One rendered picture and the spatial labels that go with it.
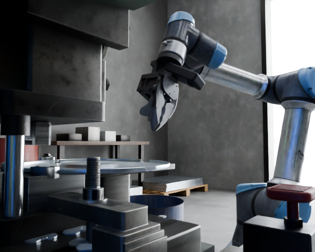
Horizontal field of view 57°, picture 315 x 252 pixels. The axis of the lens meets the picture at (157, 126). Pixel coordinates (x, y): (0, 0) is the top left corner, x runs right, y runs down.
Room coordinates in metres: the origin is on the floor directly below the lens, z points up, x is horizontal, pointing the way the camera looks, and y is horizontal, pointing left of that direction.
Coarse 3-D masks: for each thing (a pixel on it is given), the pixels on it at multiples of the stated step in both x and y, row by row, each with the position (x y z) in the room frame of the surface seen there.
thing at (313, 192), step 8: (280, 184) 0.46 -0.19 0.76; (288, 184) 0.46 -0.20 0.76; (272, 192) 0.42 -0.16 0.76; (280, 192) 0.41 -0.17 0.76; (288, 192) 0.40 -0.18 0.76; (296, 192) 0.40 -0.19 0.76; (304, 192) 0.39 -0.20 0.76; (312, 192) 0.40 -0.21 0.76; (288, 200) 0.40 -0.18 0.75; (296, 200) 0.40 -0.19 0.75; (304, 200) 0.39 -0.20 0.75; (288, 208) 0.43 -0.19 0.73; (296, 208) 0.42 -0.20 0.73; (288, 216) 0.43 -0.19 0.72; (296, 216) 0.42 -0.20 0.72
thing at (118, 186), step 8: (168, 168) 0.63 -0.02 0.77; (104, 176) 0.49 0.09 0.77; (112, 176) 0.53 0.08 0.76; (120, 176) 0.55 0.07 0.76; (128, 176) 0.57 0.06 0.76; (104, 184) 0.52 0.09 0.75; (112, 184) 0.53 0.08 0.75; (120, 184) 0.55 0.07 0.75; (128, 184) 0.57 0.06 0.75; (104, 192) 0.52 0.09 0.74; (112, 192) 0.53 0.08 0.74; (120, 192) 0.55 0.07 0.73; (128, 192) 0.57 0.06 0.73; (128, 200) 0.57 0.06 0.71
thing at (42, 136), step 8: (32, 128) 0.45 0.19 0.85; (40, 128) 0.45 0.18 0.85; (48, 128) 0.46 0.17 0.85; (32, 136) 0.45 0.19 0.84; (40, 136) 0.45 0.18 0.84; (48, 136) 0.46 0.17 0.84; (24, 144) 0.47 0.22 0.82; (32, 144) 0.45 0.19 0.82; (40, 144) 0.45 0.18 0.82; (48, 144) 0.46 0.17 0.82
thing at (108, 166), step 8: (40, 160) 0.63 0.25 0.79; (48, 160) 0.64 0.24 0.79; (64, 160) 0.67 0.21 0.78; (72, 160) 0.68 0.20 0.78; (80, 160) 0.69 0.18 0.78; (104, 160) 0.71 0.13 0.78; (112, 160) 0.71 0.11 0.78; (120, 160) 0.70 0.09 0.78; (128, 160) 0.70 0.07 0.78; (136, 160) 0.69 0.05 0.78; (152, 160) 0.65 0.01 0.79; (160, 160) 0.63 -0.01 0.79; (24, 168) 0.44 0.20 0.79; (64, 168) 0.50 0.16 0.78; (72, 168) 0.50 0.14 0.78; (80, 168) 0.50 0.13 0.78; (104, 168) 0.50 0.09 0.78; (112, 168) 0.43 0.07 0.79; (120, 168) 0.44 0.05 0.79; (128, 168) 0.44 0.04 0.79; (136, 168) 0.45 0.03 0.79; (144, 168) 0.46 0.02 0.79; (152, 168) 0.50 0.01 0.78; (160, 168) 0.49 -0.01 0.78
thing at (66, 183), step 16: (0, 176) 0.44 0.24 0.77; (32, 176) 0.40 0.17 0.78; (64, 176) 0.43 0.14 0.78; (80, 176) 0.45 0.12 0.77; (0, 192) 0.44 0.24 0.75; (32, 192) 0.39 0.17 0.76; (48, 192) 0.41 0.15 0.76; (64, 192) 0.43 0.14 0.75; (80, 192) 0.45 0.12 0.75; (32, 208) 0.39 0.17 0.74
